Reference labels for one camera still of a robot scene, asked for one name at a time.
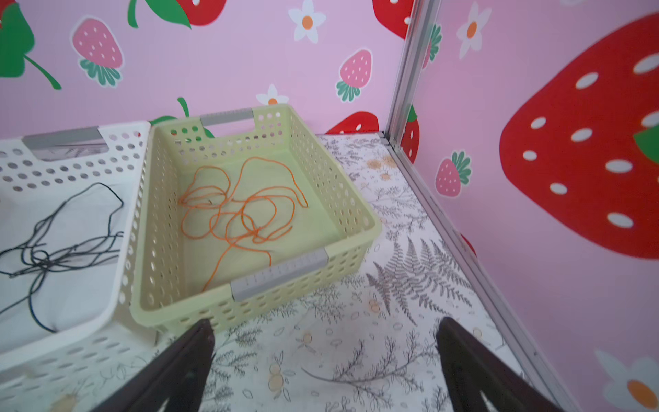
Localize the white perforated basket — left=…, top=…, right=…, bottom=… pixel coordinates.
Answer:
left=1, top=121, right=156, bottom=411

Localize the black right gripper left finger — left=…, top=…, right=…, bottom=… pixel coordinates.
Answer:
left=95, top=319, right=216, bottom=411

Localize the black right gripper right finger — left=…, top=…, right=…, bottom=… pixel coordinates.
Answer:
left=436, top=317, right=560, bottom=411

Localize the orange cable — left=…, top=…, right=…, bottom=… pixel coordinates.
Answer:
left=177, top=155, right=310, bottom=293

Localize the black cable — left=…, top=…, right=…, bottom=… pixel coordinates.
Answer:
left=0, top=181, right=126, bottom=334

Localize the right green perforated basket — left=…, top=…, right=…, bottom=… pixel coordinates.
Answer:
left=130, top=104, right=382, bottom=335

